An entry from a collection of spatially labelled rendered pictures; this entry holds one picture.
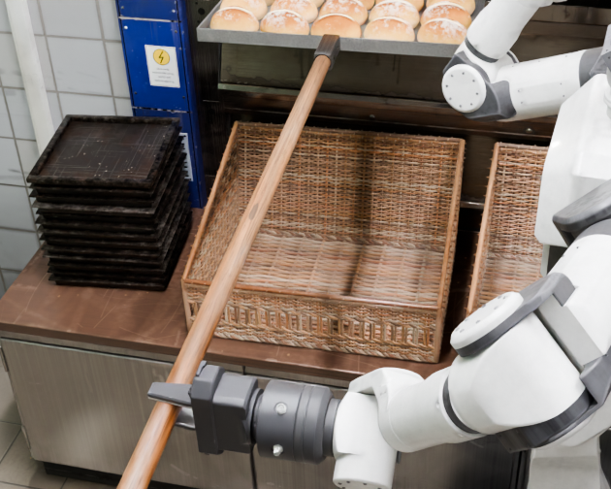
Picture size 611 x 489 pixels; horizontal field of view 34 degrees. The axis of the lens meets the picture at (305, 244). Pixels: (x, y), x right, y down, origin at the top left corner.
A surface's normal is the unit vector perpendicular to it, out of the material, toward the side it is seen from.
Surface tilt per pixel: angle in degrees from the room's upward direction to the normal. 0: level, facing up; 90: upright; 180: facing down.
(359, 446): 27
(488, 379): 62
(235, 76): 70
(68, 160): 0
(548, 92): 82
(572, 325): 79
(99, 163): 0
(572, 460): 114
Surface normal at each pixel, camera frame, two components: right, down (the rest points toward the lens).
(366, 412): -0.14, -0.44
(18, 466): -0.04, -0.80
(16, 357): -0.22, 0.58
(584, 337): -0.50, 0.37
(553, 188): -0.90, 0.22
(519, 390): -0.19, 0.14
